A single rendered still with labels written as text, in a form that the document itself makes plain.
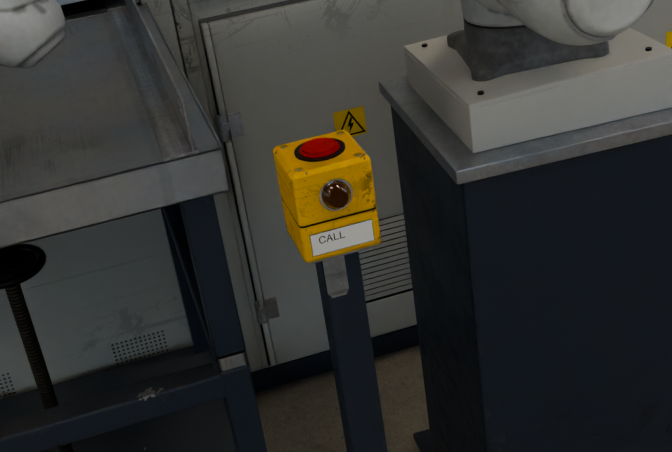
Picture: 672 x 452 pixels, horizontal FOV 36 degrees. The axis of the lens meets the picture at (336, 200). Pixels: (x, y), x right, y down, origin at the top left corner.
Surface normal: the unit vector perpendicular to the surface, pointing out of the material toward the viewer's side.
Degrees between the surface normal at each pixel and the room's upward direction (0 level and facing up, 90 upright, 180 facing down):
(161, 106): 0
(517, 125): 90
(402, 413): 0
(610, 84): 90
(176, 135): 0
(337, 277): 90
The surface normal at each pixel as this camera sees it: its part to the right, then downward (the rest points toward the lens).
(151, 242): 0.29, 0.40
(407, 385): -0.14, -0.88
